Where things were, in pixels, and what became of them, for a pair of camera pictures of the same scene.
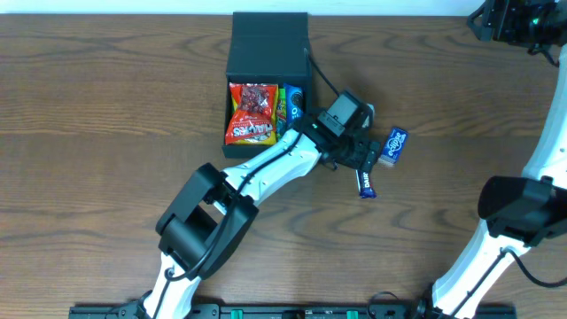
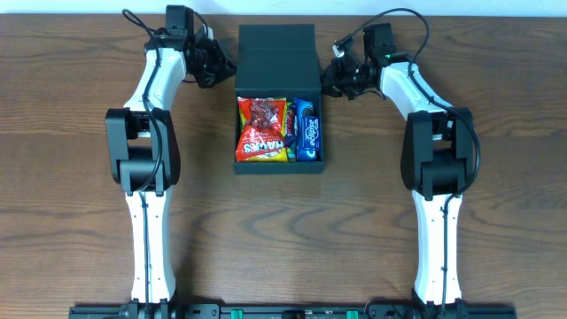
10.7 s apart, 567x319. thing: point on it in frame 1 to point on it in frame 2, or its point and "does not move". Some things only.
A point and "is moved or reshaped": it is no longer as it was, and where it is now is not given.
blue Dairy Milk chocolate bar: [367, 190] to [291, 125]
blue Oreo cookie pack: [295, 105] is moved or reshaped
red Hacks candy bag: [251, 119] is moved or reshaped
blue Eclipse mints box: [394, 146] is moved or reshaped
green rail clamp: [236, 314] does not move
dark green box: [267, 47] is moved or reshaped
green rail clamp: [352, 315] does not move
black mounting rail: [292, 311] does not move
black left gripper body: [368, 153] to [214, 65]
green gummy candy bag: [282, 113] is moved or reshaped
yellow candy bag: [271, 139] to [275, 156]
